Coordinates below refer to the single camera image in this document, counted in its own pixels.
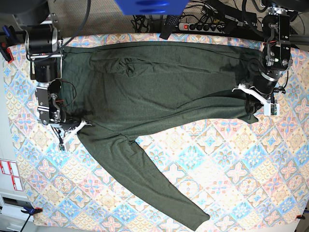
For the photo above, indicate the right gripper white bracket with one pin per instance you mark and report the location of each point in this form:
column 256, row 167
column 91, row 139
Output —
column 65, row 131

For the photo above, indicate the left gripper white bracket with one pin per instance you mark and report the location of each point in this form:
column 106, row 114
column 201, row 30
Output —
column 261, row 93

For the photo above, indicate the dark green long-sleeve shirt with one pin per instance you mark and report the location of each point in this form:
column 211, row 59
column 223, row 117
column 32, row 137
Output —
column 132, row 89

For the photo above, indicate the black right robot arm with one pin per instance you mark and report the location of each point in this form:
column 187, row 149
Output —
column 45, row 50

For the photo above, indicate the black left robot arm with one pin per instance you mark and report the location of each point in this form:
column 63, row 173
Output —
column 276, row 55

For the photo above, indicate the red and white labels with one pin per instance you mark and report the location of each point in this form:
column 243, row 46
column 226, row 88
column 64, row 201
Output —
column 9, row 176

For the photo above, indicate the patterned pastel tablecloth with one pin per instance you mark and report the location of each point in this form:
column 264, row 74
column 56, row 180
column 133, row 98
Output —
column 244, row 176

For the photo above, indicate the blue clamp lower left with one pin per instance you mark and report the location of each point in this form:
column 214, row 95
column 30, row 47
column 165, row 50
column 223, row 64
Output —
column 30, row 212

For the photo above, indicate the blue clamp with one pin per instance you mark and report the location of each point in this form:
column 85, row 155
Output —
column 10, row 40
column 30, row 212

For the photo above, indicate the black power strip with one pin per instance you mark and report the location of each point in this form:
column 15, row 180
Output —
column 201, row 27

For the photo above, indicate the black power adapter box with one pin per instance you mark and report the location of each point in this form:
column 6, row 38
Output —
column 236, row 15

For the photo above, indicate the grey cabinet lower left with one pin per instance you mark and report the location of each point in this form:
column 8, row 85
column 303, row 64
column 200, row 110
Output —
column 12, row 205

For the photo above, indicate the black remote control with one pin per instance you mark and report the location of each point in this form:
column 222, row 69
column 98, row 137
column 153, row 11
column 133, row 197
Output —
column 169, row 26

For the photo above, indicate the orange clamp lower right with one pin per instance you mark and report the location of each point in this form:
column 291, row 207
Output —
column 301, row 217

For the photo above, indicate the blue clamp upper left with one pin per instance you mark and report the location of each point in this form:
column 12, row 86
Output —
column 10, row 40

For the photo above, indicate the blue plastic box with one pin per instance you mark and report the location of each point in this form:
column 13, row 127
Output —
column 152, row 7

